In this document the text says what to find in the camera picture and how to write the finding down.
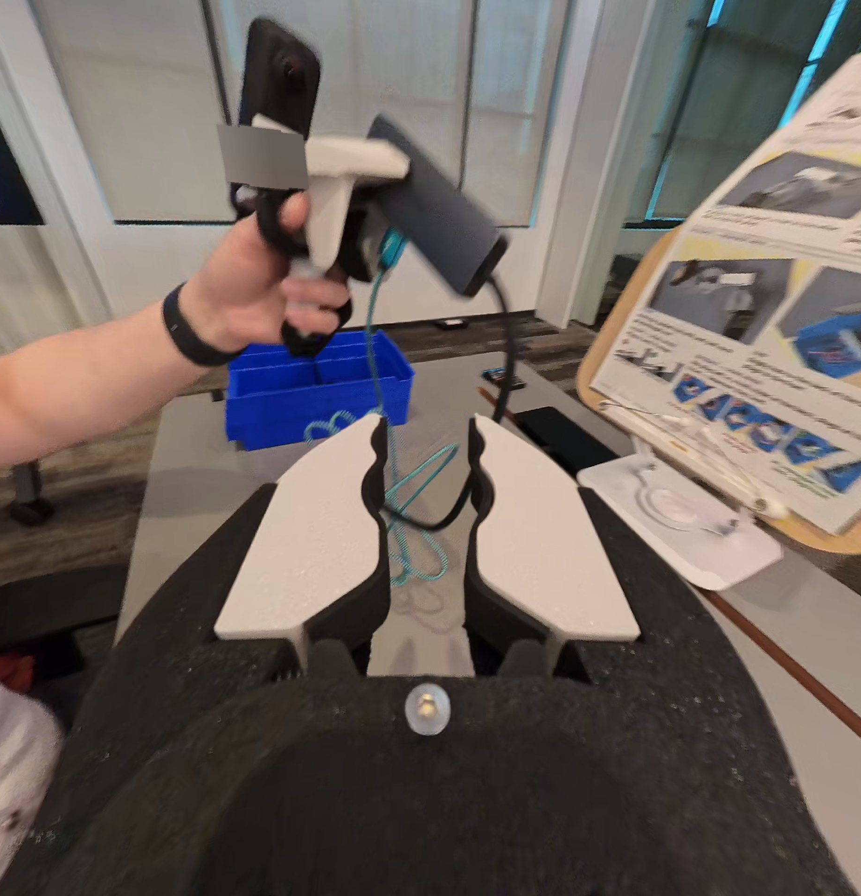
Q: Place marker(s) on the red black bag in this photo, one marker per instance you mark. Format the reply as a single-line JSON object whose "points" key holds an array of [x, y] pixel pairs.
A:
{"points": [[7, 672]]}

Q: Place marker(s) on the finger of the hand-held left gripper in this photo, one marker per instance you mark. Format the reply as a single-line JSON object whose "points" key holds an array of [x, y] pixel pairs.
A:
{"points": [[360, 157]]}

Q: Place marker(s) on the black wristband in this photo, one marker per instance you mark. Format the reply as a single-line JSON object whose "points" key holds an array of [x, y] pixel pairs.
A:
{"points": [[185, 336]]}

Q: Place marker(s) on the printed instruction sheet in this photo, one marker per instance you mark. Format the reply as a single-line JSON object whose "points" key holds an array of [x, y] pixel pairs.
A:
{"points": [[752, 315]]}

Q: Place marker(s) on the large white shaded window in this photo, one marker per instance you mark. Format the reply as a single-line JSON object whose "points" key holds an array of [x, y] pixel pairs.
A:
{"points": [[157, 105]]}

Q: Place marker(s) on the black chair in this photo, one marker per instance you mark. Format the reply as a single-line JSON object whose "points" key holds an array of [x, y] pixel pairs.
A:
{"points": [[39, 602]]}

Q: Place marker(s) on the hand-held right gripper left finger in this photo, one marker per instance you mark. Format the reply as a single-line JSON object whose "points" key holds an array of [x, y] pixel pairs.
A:
{"points": [[311, 553]]}

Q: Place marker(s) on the dark glass window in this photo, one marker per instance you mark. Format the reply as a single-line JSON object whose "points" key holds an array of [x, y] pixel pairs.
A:
{"points": [[738, 105]]}

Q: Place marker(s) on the blue bin with black divider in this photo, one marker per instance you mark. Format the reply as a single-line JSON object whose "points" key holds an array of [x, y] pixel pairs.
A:
{"points": [[297, 413]]}

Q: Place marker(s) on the black monitor screen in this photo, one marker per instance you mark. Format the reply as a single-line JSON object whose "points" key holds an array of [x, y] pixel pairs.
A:
{"points": [[11, 175]]}

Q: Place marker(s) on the dark cabinet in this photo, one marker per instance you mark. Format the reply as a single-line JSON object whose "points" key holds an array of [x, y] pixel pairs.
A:
{"points": [[623, 280]]}

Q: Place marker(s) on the wide grey usb hub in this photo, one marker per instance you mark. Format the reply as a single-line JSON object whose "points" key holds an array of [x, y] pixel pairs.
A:
{"points": [[437, 203]]}

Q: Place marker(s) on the black phone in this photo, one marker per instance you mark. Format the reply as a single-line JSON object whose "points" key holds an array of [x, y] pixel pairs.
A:
{"points": [[563, 437]]}

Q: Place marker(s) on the person's left hand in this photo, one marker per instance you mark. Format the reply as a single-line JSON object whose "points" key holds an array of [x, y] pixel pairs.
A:
{"points": [[241, 280]]}

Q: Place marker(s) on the person's pale shirt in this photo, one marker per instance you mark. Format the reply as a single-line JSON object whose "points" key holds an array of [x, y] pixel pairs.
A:
{"points": [[11, 756]]}

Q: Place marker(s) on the small black box red label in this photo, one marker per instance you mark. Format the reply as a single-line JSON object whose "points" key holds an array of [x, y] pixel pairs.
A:
{"points": [[514, 383]]}

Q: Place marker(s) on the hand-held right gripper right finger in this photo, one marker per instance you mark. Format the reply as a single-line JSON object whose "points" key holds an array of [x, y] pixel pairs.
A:
{"points": [[549, 553]]}

